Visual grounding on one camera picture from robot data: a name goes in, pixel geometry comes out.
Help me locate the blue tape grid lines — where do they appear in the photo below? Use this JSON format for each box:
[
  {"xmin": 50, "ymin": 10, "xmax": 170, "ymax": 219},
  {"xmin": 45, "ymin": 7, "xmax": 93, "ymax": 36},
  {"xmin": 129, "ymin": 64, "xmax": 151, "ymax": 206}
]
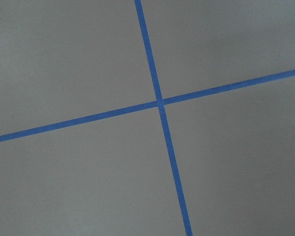
[{"xmin": 0, "ymin": 0, "xmax": 295, "ymax": 236}]

